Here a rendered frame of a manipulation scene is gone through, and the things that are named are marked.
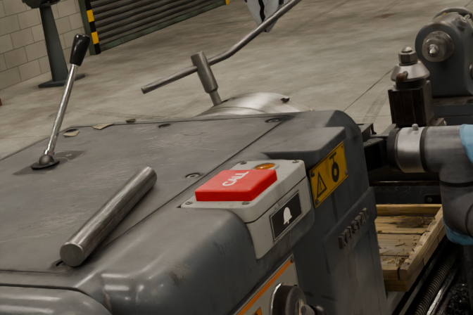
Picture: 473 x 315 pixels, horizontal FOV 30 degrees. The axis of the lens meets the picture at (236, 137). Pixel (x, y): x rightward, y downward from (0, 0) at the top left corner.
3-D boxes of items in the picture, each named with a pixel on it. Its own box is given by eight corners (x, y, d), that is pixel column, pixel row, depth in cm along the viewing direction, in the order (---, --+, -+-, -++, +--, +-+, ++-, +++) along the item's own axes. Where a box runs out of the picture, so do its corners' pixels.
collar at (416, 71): (424, 80, 178) (421, 66, 177) (386, 83, 181) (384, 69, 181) (433, 72, 184) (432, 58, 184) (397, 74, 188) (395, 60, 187)
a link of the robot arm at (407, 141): (422, 178, 143) (416, 130, 141) (395, 178, 145) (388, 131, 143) (435, 164, 149) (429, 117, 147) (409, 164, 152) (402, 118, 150)
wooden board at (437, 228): (410, 292, 145) (407, 269, 144) (218, 283, 162) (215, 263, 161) (452, 223, 170) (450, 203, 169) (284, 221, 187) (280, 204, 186)
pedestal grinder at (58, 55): (63, 86, 976) (40, -17, 948) (36, 88, 992) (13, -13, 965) (87, 76, 1016) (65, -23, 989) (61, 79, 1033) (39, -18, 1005)
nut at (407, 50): (415, 65, 179) (413, 48, 179) (396, 66, 181) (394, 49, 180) (420, 60, 183) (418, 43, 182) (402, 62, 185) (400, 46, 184)
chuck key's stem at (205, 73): (220, 124, 135) (191, 55, 133) (217, 124, 137) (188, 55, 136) (234, 119, 135) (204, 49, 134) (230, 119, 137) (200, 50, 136)
